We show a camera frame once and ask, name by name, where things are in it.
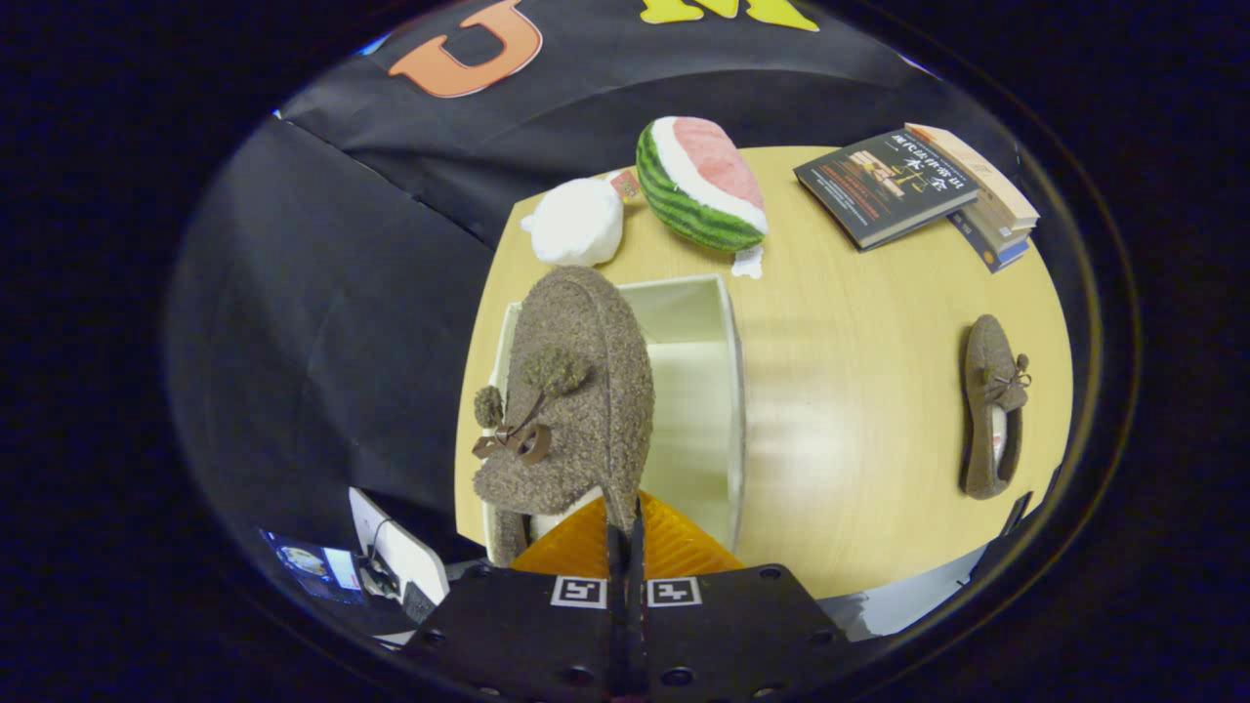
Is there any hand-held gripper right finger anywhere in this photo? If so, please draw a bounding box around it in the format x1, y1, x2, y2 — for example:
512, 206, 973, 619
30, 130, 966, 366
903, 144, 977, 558
625, 491, 860, 700

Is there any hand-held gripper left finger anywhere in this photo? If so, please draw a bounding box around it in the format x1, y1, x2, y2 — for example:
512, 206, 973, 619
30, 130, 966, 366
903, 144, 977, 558
396, 493, 628, 700

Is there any white storage box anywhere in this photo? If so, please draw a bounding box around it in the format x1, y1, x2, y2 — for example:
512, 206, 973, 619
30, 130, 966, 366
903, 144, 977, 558
482, 273, 749, 554

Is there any brown fuzzy shoe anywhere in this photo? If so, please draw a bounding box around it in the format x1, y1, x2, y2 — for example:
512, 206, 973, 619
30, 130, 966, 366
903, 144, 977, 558
960, 313, 1033, 502
472, 266, 656, 568

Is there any white flat device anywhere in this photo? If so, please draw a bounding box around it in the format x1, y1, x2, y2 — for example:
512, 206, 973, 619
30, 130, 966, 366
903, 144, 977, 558
348, 486, 451, 608

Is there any blue printed packet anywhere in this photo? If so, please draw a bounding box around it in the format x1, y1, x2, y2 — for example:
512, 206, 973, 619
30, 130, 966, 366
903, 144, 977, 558
259, 529, 367, 604

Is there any black table clamp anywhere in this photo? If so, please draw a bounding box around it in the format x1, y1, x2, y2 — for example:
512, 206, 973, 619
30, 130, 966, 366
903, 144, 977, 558
998, 490, 1035, 538

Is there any black backdrop cloth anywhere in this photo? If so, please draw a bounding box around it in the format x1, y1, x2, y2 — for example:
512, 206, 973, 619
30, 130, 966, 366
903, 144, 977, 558
164, 0, 1036, 562

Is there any white round plush toy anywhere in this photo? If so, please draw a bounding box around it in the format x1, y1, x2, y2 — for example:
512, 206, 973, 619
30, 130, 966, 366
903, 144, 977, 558
520, 177, 627, 269

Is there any watermelon slice plush toy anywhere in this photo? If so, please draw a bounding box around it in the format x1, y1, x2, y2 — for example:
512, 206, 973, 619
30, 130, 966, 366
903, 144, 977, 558
636, 116, 771, 280

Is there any blue spine book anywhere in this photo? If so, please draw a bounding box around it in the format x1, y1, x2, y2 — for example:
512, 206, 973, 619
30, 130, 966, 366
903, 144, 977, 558
945, 209, 1032, 275

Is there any black paperback book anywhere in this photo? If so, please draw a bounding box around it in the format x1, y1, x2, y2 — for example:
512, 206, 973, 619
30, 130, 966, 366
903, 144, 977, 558
793, 129, 980, 254

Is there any grey cover book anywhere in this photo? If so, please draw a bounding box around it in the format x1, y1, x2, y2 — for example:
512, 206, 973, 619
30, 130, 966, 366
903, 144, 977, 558
962, 186, 1038, 257

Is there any beige cover book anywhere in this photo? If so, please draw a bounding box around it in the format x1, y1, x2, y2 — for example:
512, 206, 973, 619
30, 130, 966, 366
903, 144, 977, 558
903, 122, 1042, 231

